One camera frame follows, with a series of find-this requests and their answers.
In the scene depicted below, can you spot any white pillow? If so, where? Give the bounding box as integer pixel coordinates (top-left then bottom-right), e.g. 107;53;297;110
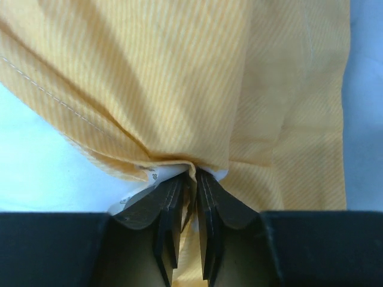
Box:
1;1;382;212

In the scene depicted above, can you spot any blue and orange pillowcase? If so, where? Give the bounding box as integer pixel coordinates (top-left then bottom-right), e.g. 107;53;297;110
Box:
0;0;351;287

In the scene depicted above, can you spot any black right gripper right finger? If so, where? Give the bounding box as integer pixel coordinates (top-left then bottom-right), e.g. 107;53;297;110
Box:
196;169;257;286

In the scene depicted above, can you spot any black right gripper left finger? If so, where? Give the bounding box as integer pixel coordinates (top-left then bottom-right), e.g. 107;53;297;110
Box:
113;175;188;286

